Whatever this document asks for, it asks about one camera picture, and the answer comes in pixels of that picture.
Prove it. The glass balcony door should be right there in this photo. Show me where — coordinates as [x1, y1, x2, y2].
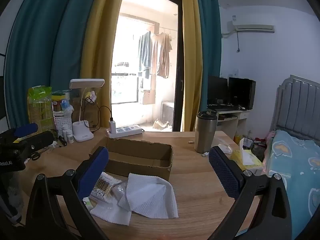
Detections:
[110, 0, 185, 133]

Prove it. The teal curtain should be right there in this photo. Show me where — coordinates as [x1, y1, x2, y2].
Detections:
[5, 0, 100, 130]
[195, 0, 222, 111]

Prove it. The grey padded bed headboard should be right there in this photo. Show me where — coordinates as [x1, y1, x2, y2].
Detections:
[270, 75, 320, 140]

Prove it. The yellow green sponge pack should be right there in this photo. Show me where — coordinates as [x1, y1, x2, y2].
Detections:
[52, 90, 72, 98]

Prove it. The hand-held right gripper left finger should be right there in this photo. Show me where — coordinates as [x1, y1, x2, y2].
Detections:
[25, 146, 110, 240]

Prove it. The brown cardboard carton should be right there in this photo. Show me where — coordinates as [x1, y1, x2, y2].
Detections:
[71, 97, 102, 130]

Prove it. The white computer desk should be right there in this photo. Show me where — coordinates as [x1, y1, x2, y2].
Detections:
[206, 109, 250, 140]

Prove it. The white desk lamp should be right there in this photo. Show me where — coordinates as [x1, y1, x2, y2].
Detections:
[69, 79, 105, 142]

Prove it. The hanging blue shirt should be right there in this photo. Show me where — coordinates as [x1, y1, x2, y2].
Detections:
[138, 31, 152, 79]

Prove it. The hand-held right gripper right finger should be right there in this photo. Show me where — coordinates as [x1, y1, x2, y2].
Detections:
[207, 146, 293, 240]

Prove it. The clear plastic wrapper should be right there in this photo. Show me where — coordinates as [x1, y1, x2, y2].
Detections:
[111, 180, 129, 201]

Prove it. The light blue printed blanket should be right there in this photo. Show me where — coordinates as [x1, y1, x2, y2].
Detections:
[265, 130, 320, 238]

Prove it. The blue and white packet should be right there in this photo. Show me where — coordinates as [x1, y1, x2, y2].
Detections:
[61, 99, 75, 112]

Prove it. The cotton swab pack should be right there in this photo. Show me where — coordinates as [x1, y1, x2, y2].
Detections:
[89, 172, 123, 203]

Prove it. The yellow tissue pack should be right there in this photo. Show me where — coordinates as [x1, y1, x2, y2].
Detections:
[230, 138, 264, 174]

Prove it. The hanging beige shirt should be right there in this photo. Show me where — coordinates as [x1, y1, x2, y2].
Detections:
[150, 32, 163, 75]

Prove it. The black keyboard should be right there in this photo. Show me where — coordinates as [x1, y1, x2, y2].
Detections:
[207, 105, 238, 112]

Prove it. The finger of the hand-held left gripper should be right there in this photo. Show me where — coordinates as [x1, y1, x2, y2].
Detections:
[14, 123, 39, 138]
[19, 131, 55, 153]

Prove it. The clear plastic bag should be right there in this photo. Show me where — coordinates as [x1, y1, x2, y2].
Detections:
[216, 144, 234, 154]

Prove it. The hanging tan shirt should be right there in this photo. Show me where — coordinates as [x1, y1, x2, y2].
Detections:
[157, 32, 173, 78]

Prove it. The black charging cable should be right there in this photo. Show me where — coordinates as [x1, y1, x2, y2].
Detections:
[82, 96, 114, 132]

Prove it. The steel tumbler with black lid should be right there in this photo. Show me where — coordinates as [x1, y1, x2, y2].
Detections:
[194, 110, 218, 154]

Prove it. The green snack packet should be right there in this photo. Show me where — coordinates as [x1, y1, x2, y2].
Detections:
[27, 86, 54, 132]

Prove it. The brown cardboard box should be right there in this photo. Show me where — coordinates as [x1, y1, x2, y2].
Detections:
[89, 136, 174, 182]

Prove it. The white power strip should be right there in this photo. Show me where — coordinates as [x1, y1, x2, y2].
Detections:
[107, 124, 143, 138]

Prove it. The outdoor air conditioner unit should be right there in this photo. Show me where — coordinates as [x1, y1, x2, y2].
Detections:
[161, 101, 175, 124]

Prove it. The yellow curtain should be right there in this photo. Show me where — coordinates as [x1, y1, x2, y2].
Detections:
[178, 0, 203, 132]
[80, 0, 128, 128]

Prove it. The white air conditioner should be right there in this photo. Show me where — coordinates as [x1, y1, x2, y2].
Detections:
[227, 17, 275, 33]

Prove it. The white perforated basket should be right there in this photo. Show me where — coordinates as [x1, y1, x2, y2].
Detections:
[54, 116, 73, 132]

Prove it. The black computer monitor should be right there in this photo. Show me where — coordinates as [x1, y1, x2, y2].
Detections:
[207, 76, 228, 107]
[228, 77, 256, 110]

